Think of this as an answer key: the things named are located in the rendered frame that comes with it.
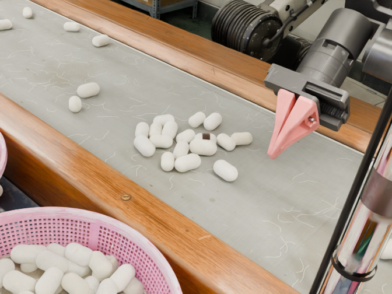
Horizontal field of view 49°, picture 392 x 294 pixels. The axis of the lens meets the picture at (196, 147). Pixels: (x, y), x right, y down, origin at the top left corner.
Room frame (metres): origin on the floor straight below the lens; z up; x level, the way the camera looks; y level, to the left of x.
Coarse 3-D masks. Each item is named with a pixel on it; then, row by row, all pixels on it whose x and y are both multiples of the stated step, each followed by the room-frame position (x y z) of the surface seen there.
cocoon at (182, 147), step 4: (180, 144) 0.47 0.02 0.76; (184, 144) 0.48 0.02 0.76; (176, 148) 0.47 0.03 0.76; (180, 148) 0.46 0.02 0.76; (184, 148) 0.47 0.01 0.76; (188, 148) 0.48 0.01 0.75; (176, 152) 0.46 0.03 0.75; (180, 152) 0.46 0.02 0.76; (184, 152) 0.46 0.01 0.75; (176, 156) 0.46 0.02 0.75
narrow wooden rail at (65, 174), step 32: (0, 96) 0.53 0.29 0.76; (0, 128) 0.46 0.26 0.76; (32, 128) 0.46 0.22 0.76; (32, 160) 0.41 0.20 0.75; (64, 160) 0.40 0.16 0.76; (96, 160) 0.41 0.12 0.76; (32, 192) 0.42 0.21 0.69; (64, 192) 0.38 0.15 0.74; (96, 192) 0.35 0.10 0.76; (128, 192) 0.36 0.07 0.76; (128, 224) 0.31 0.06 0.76; (160, 224) 0.32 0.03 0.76; (192, 224) 0.32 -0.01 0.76; (192, 256) 0.28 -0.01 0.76; (224, 256) 0.28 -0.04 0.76; (192, 288) 0.26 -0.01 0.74; (224, 288) 0.25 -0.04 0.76; (256, 288) 0.25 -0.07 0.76; (288, 288) 0.25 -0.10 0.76
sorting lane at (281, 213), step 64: (0, 0) 1.01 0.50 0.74; (0, 64) 0.68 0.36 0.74; (64, 64) 0.71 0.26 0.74; (128, 64) 0.74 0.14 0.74; (64, 128) 0.51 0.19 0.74; (128, 128) 0.53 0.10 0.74; (192, 128) 0.54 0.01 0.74; (256, 128) 0.56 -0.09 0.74; (192, 192) 0.40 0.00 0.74; (256, 192) 0.41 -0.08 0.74; (320, 192) 0.43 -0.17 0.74; (256, 256) 0.31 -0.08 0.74; (320, 256) 0.32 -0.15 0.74
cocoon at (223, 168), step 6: (216, 162) 0.44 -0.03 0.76; (222, 162) 0.44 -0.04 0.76; (216, 168) 0.44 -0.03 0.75; (222, 168) 0.43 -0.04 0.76; (228, 168) 0.43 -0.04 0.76; (234, 168) 0.43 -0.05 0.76; (222, 174) 0.43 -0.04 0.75; (228, 174) 0.43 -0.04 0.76; (234, 174) 0.43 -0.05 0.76; (228, 180) 0.42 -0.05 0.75
